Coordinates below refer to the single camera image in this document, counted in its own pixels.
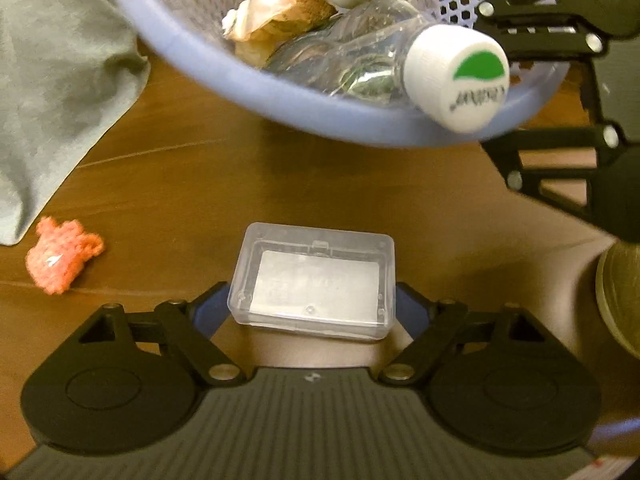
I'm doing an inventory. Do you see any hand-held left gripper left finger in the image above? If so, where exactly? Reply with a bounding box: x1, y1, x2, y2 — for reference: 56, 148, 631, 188
62, 281, 247, 387

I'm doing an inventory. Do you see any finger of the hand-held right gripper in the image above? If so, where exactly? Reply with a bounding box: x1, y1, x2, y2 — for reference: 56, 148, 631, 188
472, 0, 608, 61
479, 122, 627, 228

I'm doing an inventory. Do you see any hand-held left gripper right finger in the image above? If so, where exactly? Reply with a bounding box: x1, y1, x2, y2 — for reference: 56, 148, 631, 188
379, 281, 568, 387

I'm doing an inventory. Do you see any clear plastic water bottle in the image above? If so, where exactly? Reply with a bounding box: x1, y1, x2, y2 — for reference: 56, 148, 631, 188
265, 0, 511, 135

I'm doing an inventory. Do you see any clear plastic box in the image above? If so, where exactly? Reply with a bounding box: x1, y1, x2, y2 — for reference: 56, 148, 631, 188
227, 221, 397, 343

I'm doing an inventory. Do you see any blue perforated plastic basket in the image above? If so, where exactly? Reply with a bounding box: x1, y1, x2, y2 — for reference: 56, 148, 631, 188
107, 0, 571, 149

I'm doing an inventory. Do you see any tan snack wrapper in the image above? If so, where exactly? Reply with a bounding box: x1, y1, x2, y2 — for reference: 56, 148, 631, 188
222, 0, 337, 69

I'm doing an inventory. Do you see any orange crochet piece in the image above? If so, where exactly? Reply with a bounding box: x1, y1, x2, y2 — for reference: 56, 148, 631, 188
25, 216, 106, 296

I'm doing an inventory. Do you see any grey-blue lace-trimmed bed skirt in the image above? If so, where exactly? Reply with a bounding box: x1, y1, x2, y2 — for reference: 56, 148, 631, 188
0, 0, 151, 247

